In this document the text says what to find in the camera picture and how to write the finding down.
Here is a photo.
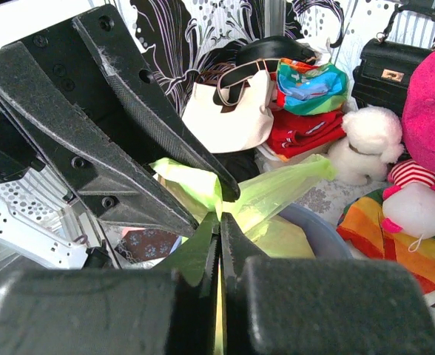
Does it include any blue trash bin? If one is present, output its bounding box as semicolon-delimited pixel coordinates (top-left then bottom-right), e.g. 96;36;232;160
279;203;352;259

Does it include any red garment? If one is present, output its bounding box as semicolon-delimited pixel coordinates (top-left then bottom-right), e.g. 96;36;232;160
266;109;345;158

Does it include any colourful scarf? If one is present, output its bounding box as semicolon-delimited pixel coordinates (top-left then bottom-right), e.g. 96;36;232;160
276;58;348;116

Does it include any black leather handbag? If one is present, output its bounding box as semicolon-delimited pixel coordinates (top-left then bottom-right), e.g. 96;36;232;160
351;4;435;116

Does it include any white fluffy plush toy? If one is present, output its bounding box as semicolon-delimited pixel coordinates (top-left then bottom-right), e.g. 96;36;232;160
328;106;404;186

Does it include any cream canvas tote bag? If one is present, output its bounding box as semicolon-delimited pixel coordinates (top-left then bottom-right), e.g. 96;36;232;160
182;59;274;154

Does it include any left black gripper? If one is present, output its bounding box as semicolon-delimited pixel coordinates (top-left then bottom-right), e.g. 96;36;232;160
0;5;240;237

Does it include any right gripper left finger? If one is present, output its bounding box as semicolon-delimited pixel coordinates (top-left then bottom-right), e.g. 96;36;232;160
0;213;219;354

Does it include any rainbow striped cloth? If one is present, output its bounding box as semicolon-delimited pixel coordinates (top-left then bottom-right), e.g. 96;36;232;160
337;189;435;294

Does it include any pink white striped plush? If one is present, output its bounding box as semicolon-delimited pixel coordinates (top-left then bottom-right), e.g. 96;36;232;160
381;159;435;240

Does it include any green plastic trash bag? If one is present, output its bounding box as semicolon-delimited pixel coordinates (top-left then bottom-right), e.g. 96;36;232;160
152;155;334;354

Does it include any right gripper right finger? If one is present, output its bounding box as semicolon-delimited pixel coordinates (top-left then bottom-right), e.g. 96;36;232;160
220;213;435;354

